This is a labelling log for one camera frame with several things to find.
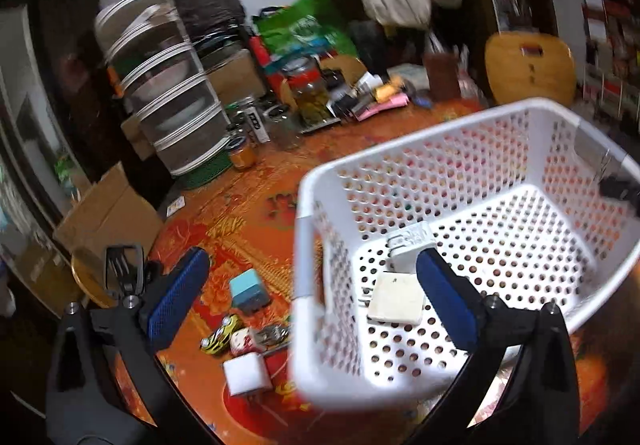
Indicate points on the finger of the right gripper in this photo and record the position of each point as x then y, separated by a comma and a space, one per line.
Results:
613, 187

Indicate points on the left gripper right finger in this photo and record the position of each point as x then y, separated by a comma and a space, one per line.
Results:
540, 403

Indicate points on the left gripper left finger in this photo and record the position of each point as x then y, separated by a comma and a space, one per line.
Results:
84, 404

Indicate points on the white perforated plastic basket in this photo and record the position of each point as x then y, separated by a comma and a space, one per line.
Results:
511, 198

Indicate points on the white plug charger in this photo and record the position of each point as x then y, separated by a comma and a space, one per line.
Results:
246, 375

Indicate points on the white charger cube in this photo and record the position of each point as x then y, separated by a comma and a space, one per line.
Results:
397, 298

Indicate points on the light blue charger cube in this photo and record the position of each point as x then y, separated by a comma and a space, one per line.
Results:
248, 292

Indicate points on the white black multiport charger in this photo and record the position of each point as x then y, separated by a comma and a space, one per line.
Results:
405, 245

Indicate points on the wooden chair left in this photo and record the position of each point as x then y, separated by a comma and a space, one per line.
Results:
87, 270

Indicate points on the wooden chair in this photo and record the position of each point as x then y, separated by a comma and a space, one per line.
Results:
87, 270
521, 65

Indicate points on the yellow toy car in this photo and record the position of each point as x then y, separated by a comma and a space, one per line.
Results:
219, 340

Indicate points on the black phone stand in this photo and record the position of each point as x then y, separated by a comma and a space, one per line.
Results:
126, 270

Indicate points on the red patterned tablecloth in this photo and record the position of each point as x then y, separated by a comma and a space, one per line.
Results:
245, 220

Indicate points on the wooden chair right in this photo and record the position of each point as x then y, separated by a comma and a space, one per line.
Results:
521, 65

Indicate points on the cardboard box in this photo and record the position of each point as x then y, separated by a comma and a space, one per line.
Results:
110, 213

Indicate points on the brown ceramic mug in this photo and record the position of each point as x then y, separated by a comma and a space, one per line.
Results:
442, 73

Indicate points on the orange jam jar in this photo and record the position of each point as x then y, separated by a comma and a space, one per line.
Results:
241, 152

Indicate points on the red lid pickle jar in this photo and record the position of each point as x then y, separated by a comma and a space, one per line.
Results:
308, 90

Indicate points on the green shopping bag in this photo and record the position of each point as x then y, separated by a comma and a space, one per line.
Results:
314, 25

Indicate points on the stacked food cover tower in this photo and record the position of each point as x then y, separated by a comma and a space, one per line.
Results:
163, 80

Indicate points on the black bag on shelf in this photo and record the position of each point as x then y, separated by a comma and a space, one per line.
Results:
208, 19

